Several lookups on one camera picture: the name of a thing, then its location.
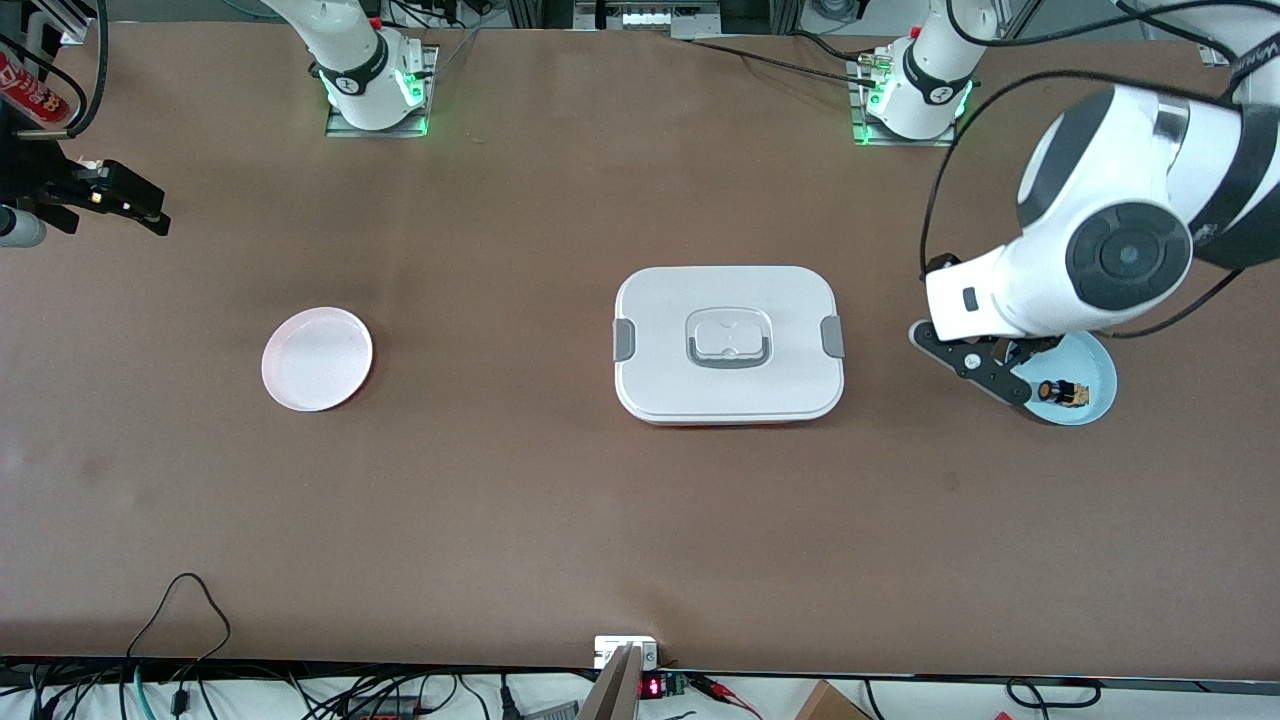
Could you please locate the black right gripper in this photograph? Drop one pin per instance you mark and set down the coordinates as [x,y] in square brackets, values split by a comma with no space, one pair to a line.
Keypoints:
[30,178]

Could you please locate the orange push button switch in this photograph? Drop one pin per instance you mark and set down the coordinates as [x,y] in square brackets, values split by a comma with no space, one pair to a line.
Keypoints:
[1062,392]

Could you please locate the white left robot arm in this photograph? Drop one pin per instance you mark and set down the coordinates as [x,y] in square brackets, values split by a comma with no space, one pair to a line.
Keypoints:
[1100,250]

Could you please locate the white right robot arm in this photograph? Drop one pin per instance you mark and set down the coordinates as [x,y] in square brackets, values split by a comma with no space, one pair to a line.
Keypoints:
[360,70]

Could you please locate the white lunch box grey latches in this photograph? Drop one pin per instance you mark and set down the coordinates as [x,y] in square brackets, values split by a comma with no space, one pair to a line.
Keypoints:
[660,370]

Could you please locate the brown cardboard box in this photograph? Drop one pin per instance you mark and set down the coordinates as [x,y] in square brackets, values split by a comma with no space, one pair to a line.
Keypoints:
[830,703]

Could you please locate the small white box device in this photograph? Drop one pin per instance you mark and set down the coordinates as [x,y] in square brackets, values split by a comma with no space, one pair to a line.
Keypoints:
[612,647]

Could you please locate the light blue round plate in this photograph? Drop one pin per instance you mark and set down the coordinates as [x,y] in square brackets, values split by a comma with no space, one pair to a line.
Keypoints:
[1095,370]

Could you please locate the red drink can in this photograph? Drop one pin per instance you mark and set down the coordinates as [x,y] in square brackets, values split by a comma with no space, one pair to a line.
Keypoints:
[25,85]

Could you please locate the pink round plate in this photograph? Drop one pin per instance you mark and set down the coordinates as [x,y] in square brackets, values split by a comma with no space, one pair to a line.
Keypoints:
[320,360]

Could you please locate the red black test leads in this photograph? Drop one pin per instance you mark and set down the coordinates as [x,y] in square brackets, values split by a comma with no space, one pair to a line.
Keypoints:
[725,692]

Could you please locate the red digit display module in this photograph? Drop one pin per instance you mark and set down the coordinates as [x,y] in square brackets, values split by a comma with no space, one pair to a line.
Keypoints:
[652,687]

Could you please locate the white power strip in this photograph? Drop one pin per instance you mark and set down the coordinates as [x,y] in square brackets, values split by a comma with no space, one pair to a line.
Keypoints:
[650,15]

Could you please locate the aluminium bar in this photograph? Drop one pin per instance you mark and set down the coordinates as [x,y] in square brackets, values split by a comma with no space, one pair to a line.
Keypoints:
[612,690]

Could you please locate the aluminium frame profile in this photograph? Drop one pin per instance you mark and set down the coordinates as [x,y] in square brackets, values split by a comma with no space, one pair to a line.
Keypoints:
[65,15]

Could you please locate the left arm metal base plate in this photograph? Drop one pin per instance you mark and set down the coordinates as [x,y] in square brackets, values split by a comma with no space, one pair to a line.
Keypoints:
[860,110]

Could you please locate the aluminium frame profile perforated rail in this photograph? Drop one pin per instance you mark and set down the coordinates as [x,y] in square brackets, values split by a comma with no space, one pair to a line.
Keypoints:
[1215,55]

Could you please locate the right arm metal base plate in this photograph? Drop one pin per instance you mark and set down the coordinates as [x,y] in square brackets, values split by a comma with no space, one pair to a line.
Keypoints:
[430,95]

